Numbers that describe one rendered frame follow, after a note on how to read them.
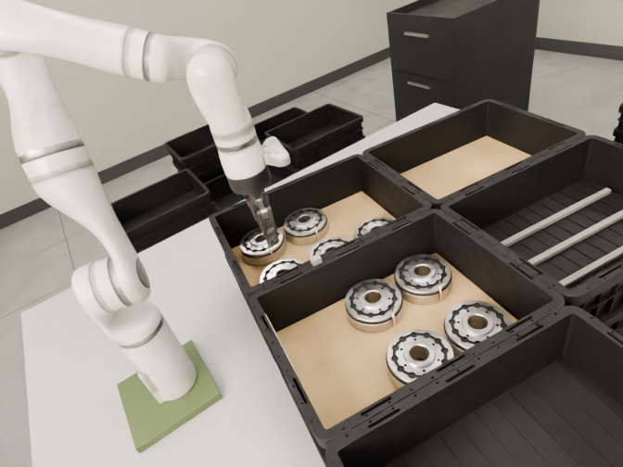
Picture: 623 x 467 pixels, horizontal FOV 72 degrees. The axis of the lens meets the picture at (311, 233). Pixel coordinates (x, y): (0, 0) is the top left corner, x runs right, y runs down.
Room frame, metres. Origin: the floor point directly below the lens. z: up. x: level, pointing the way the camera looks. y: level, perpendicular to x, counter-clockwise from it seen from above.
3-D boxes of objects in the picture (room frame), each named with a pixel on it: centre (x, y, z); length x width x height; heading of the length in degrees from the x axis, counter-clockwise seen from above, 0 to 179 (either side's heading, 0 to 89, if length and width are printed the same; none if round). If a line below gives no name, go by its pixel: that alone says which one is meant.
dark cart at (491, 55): (2.28, -1.02, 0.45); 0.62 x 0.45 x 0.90; 114
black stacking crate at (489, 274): (0.46, -0.10, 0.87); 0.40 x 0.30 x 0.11; 106
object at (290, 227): (0.82, 0.01, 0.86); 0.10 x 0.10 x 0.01
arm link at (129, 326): (0.58, 0.35, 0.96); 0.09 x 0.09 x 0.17; 9
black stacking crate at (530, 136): (0.86, -0.40, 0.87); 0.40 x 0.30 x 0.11; 106
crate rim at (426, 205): (0.75, -0.01, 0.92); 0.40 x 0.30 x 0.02; 106
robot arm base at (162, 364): (0.58, 0.35, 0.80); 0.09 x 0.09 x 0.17; 25
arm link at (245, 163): (0.69, 0.06, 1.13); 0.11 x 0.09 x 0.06; 101
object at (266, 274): (0.65, 0.08, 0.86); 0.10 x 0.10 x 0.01
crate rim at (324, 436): (0.46, -0.10, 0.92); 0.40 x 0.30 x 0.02; 106
